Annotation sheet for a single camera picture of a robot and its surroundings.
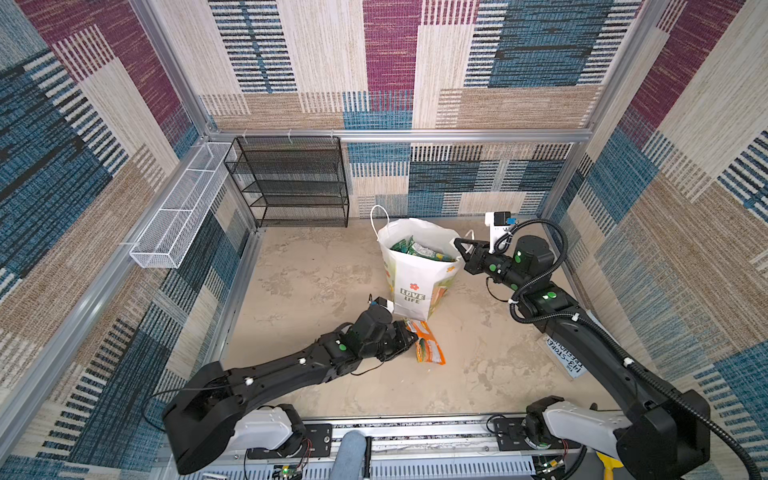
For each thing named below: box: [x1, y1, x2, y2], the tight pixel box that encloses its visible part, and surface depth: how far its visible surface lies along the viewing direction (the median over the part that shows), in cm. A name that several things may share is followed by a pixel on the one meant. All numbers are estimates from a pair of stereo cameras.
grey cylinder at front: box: [329, 430, 366, 480], surface depth 70 cm
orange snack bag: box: [406, 320, 446, 365], surface depth 81 cm
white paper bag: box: [371, 205, 463, 321], surface depth 87 cm
